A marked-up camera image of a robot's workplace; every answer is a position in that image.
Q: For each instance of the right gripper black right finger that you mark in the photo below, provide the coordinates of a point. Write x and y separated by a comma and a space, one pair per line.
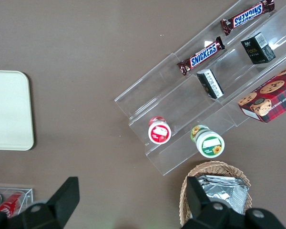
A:
200, 202

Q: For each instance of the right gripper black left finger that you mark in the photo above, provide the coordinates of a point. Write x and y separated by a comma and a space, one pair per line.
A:
62, 202

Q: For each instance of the light wicker basket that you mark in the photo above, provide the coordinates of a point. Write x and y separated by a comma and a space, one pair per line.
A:
240, 174

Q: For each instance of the cream plastic tray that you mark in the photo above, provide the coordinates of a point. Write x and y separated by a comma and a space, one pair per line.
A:
9, 109

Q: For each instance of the silver foil packages stack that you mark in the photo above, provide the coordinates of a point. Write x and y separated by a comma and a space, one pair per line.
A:
224, 193

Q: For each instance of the clear acrylic bottle rack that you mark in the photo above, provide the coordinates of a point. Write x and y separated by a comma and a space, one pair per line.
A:
26, 193

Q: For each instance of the green lid jar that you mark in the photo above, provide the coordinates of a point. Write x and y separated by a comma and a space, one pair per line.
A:
209, 144

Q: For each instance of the red lid jar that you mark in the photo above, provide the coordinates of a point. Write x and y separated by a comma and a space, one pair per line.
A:
159, 133

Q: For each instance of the clear acrylic stepped shelf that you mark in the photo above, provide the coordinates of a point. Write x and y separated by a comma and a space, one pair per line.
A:
171, 100

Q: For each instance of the small black carton box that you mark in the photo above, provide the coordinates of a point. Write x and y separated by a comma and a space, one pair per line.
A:
209, 83
257, 48

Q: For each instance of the red tartan cookie box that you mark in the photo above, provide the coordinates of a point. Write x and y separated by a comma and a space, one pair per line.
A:
271, 97

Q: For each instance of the Snickers chocolate bar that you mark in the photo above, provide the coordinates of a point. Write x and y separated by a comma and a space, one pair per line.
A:
202, 55
248, 14

